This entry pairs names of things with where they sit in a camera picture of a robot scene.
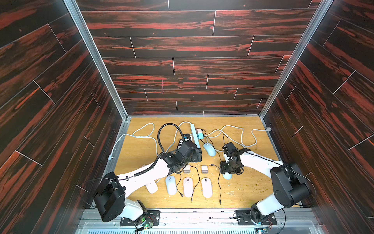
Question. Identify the aluminium frame right post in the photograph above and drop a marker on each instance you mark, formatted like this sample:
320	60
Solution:
305	39

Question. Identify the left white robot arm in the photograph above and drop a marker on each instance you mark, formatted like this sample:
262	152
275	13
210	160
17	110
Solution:
111	194

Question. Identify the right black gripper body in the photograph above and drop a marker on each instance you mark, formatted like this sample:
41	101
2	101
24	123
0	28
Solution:
229	167

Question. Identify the light blue mouse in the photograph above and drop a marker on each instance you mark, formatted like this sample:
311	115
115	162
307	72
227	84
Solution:
209	149

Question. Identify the white wireless mouse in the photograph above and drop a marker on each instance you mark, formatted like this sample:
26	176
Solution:
152	187

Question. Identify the teal charger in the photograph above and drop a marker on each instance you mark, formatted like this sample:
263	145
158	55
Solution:
200	135

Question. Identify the grey blue mouse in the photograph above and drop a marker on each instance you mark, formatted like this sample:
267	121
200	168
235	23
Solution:
227	176

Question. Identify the white power strip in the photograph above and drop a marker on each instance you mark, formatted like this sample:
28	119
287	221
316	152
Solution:
194	136

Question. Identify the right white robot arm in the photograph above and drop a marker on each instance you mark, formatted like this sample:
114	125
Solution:
288	183

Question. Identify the aluminium frame post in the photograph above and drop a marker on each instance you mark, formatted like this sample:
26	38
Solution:
84	31
305	39

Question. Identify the aluminium frame left post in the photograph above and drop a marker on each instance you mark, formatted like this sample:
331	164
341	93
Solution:
84	31

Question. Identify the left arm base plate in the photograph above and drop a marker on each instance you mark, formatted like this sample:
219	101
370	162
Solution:
136	214

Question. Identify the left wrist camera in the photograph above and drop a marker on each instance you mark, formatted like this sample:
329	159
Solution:
186	137

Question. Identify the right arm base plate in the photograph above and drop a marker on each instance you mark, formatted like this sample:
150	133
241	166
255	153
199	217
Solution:
254	218

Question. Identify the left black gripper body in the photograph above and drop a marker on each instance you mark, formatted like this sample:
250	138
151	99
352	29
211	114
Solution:
194	157

